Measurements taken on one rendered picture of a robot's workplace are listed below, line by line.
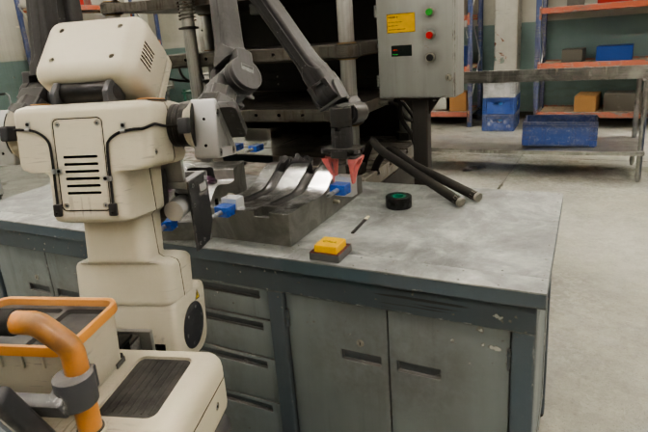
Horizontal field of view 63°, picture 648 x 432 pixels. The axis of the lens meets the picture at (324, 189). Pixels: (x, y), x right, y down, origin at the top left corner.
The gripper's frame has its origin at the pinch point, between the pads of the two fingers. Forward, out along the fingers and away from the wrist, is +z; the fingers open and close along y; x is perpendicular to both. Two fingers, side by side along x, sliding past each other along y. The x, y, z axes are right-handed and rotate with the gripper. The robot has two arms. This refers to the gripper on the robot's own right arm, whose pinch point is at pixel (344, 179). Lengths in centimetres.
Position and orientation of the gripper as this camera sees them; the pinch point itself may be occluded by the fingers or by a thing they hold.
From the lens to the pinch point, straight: 141.6
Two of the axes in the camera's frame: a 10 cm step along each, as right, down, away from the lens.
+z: 0.7, 9.6, 2.6
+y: -8.9, -0.6, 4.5
